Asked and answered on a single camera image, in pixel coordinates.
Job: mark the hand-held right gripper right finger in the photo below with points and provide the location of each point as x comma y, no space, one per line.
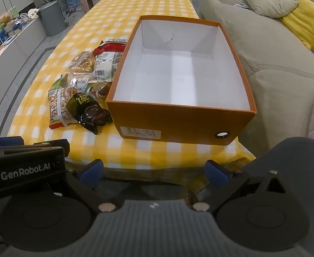
215,173

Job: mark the clear cookie packet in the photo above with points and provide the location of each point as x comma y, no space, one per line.
79,81

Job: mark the small grey thing on sofa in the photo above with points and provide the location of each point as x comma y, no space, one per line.
242,6

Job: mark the yellow checkered tablecloth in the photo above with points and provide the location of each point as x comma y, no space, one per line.
146,5

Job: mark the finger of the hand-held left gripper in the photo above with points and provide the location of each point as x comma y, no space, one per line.
7,140
52,146

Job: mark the yellow cushion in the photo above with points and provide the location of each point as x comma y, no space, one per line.
307,21

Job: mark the orange cardboard box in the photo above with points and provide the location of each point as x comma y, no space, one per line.
173,123

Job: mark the clear golden cracker packet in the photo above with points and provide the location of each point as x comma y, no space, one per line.
83,61

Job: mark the dark brown glossy packet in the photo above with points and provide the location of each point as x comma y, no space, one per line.
92,115

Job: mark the black packet yellow print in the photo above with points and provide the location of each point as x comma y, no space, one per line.
79,103

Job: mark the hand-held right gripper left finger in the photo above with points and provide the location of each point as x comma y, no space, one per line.
92,171

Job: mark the white low cabinet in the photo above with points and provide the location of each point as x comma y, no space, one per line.
17,48

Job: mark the beige sofa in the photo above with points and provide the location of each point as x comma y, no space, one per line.
266,59

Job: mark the pink space heater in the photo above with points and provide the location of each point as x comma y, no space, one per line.
86,4

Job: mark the red snack packet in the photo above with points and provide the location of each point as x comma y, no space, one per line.
106,48

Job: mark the colourful picture card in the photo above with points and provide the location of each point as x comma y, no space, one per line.
5,24

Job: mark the person's grey trouser leg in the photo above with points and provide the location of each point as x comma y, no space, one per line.
293,155

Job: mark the beige cushion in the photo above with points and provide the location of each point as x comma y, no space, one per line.
264,0

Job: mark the grey trash bin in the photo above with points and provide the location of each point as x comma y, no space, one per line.
52,18

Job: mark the small brown snack packet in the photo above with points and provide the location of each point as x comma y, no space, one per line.
104,89

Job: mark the white snack packet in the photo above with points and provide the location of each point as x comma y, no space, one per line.
103,64

